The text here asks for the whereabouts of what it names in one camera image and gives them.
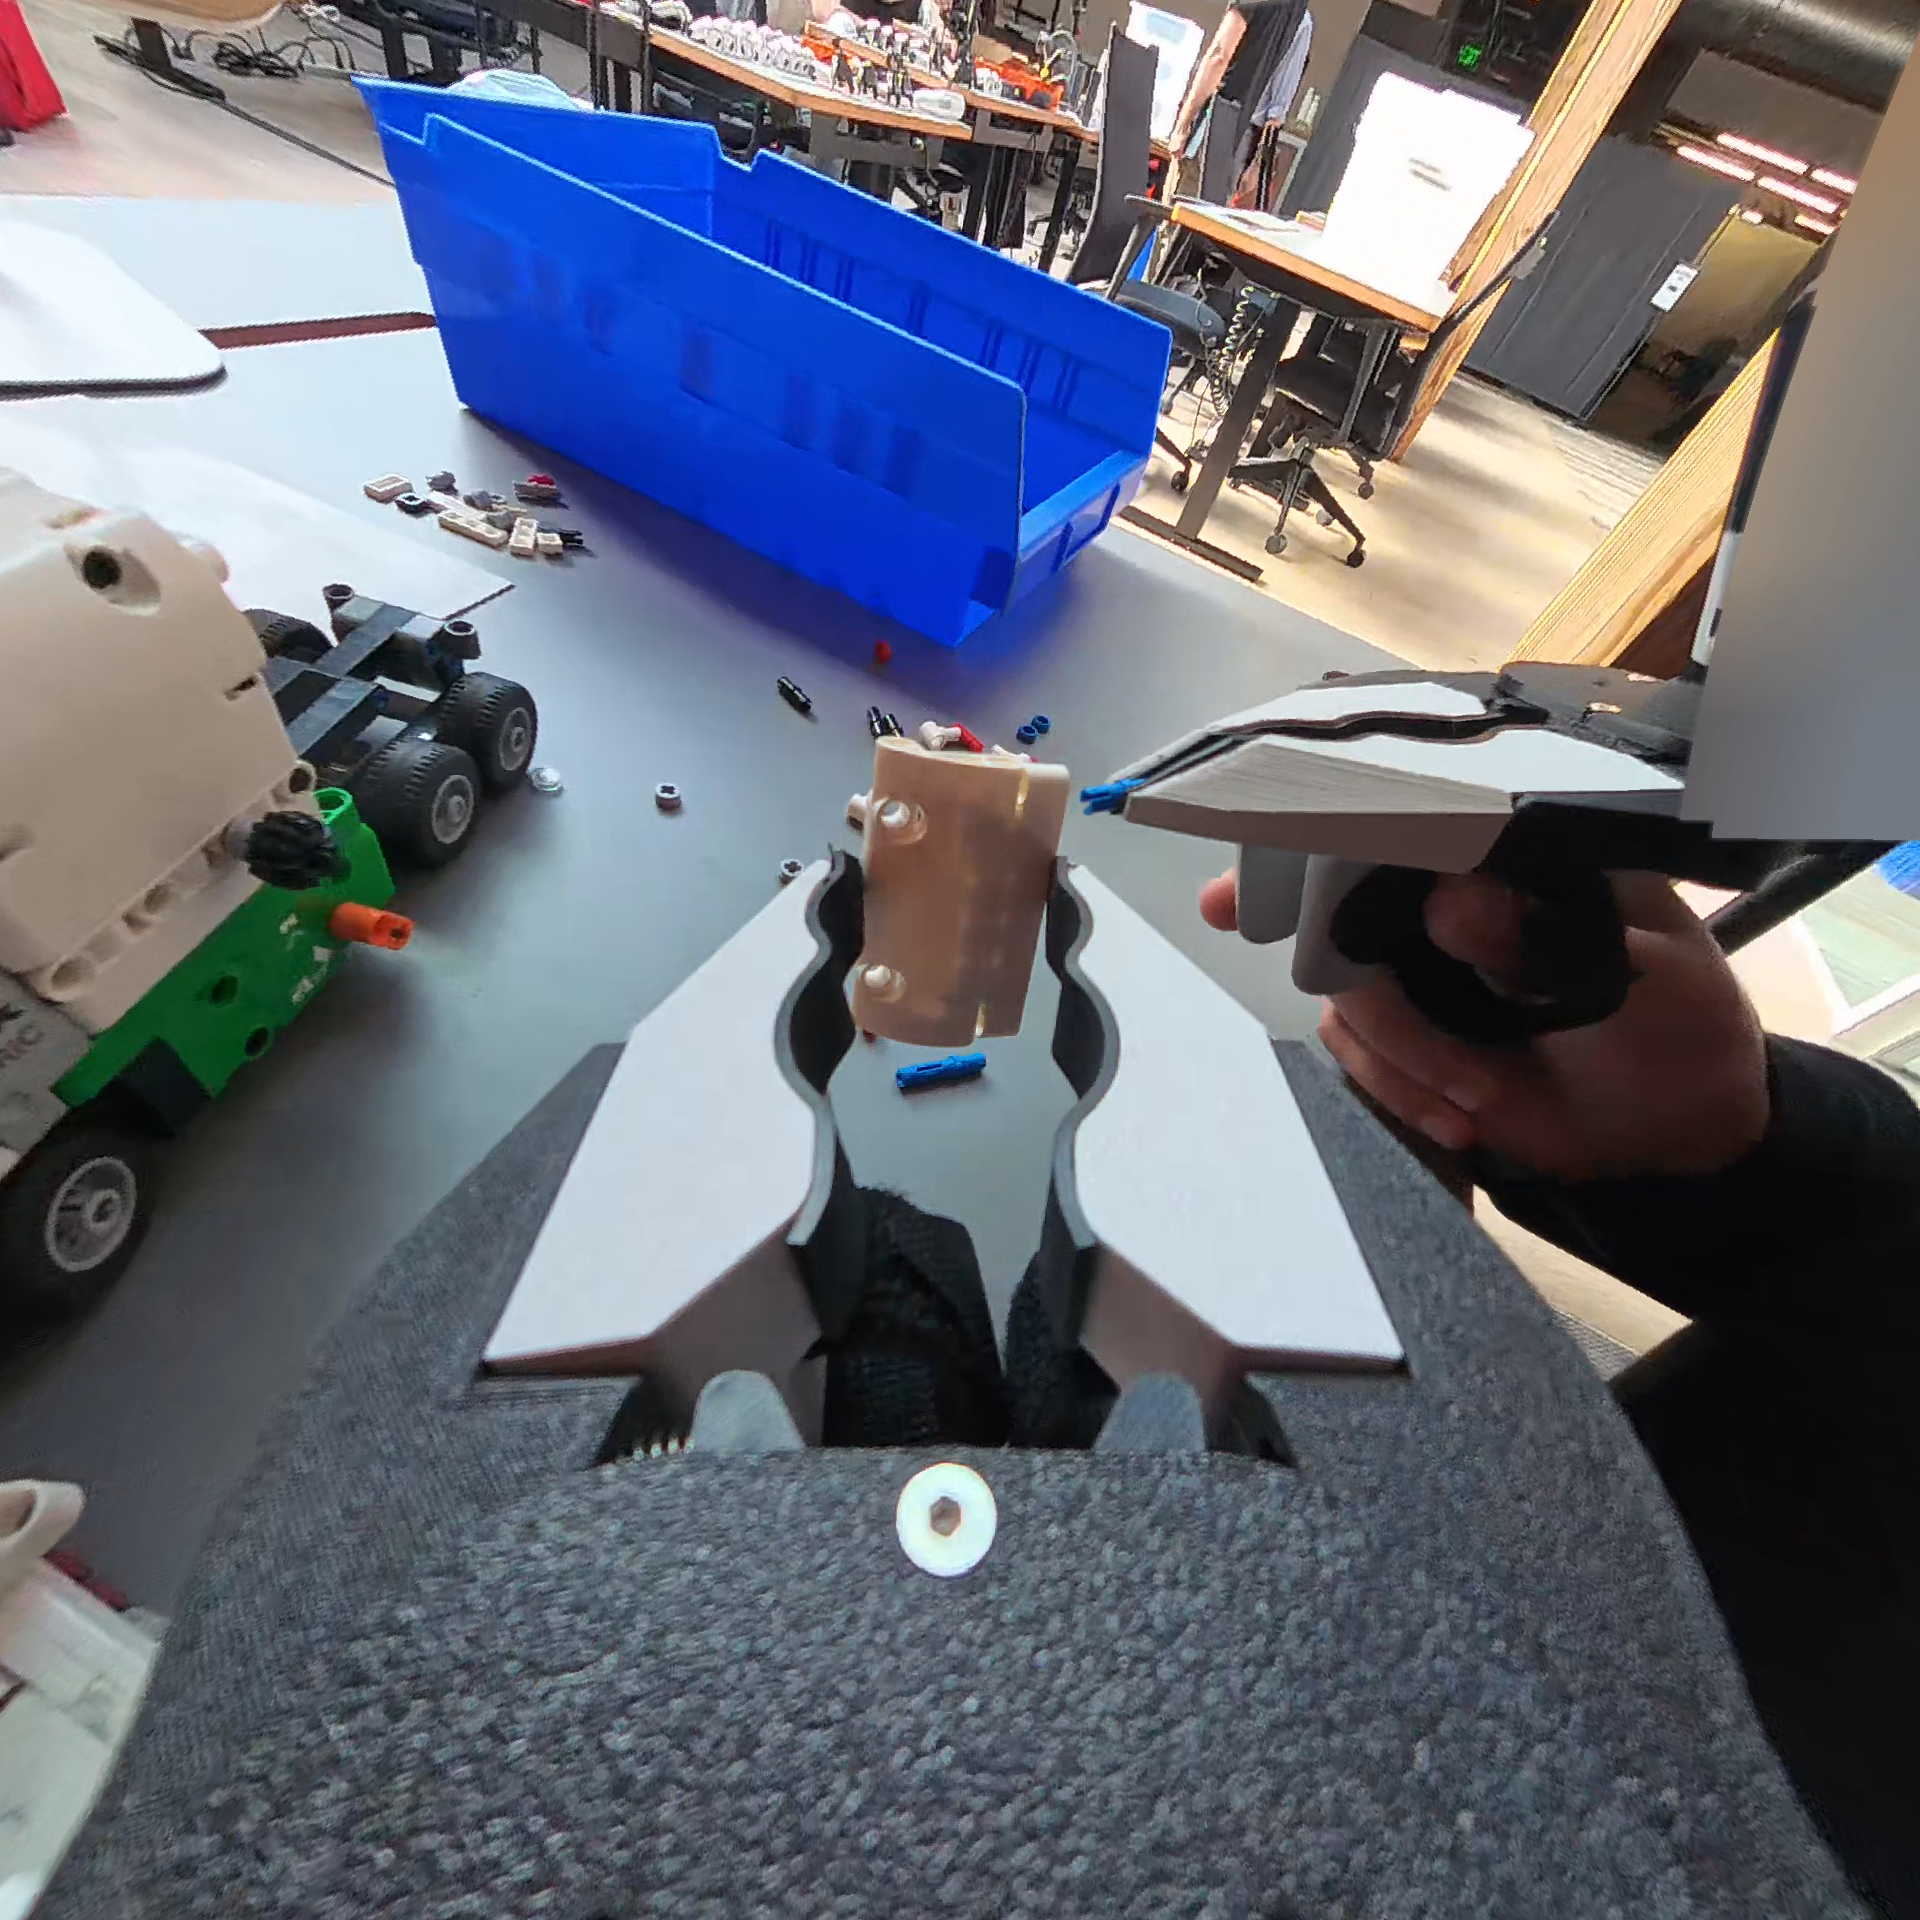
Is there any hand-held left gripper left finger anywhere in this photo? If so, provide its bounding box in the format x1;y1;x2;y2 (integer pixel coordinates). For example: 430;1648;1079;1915
479;857;867;1451

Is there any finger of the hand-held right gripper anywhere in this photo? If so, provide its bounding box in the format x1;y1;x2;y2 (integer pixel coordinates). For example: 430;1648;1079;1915
1118;673;1513;792
1118;737;1687;877

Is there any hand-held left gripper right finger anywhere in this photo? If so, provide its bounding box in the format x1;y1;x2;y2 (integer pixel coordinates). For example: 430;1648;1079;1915
1044;857;1411;1451

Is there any white curved lego piece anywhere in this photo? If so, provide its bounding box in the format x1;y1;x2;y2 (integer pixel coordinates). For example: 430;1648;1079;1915
849;737;1073;1049

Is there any person's right forearm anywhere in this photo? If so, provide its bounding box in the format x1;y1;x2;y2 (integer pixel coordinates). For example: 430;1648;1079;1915
1478;1033;1920;1350

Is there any white and green lego truck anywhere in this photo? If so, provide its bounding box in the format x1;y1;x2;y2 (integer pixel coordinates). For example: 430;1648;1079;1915
0;467;538;1307

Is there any pile of small lego pieces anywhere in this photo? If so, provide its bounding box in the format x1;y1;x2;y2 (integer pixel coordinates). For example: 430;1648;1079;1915
362;467;583;562

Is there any white lego panel assembly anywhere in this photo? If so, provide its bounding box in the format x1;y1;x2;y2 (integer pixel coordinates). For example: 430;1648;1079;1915
0;1477;165;1920

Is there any person's right hand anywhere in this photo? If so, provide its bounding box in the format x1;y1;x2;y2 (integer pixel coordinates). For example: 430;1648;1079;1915
1201;868;1776;1190

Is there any black office chair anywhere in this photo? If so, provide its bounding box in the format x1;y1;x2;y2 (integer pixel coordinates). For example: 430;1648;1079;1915
1226;218;1558;574
1066;30;1226;302

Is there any wooden desk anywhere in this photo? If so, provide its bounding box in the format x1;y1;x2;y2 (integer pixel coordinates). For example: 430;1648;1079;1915
1118;200;1454;589

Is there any white board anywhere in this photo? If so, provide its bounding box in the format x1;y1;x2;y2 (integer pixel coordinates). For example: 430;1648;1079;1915
1328;70;1535;288

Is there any blue plastic bin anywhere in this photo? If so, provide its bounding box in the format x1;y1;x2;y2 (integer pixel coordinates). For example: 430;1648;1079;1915
355;74;1171;651

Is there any long wooden work table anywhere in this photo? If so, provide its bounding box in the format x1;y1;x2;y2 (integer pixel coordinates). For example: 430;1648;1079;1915
594;13;1101;248

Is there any dark red tape strip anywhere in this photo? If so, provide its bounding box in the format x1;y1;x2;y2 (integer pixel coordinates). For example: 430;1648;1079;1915
204;313;435;352

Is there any white mat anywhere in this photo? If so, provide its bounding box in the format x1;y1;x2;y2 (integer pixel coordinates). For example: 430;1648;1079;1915
0;218;226;397

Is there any wooden post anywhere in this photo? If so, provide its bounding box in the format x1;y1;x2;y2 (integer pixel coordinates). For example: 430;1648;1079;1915
1517;337;1785;683
1388;0;1687;462

